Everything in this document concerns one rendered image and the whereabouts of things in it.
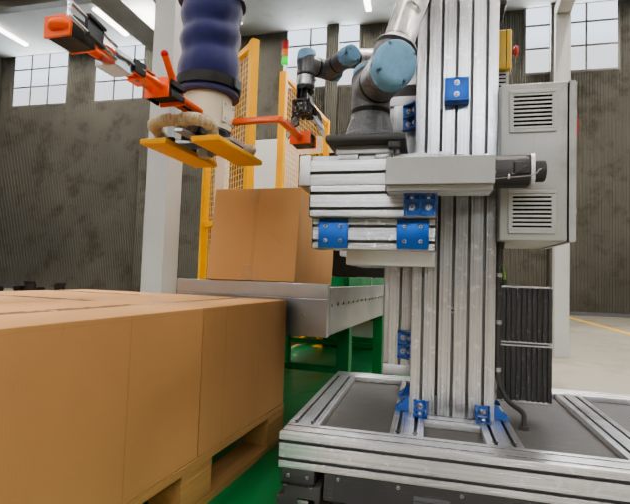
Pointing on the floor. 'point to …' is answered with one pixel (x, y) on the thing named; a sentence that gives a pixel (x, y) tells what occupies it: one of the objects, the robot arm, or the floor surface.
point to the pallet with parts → (29, 287)
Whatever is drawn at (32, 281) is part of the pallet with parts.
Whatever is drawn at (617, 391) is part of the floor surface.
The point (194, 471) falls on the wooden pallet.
